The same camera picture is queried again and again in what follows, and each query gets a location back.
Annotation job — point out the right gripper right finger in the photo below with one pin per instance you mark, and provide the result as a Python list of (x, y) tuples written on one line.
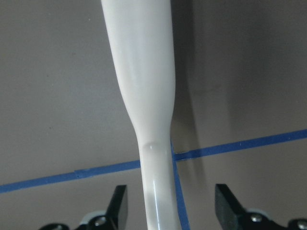
[(232, 215)]

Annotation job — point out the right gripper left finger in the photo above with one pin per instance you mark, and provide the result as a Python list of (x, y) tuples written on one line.
[(113, 218)]

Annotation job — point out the beige hand brush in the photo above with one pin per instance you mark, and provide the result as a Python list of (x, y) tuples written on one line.
[(140, 34)]

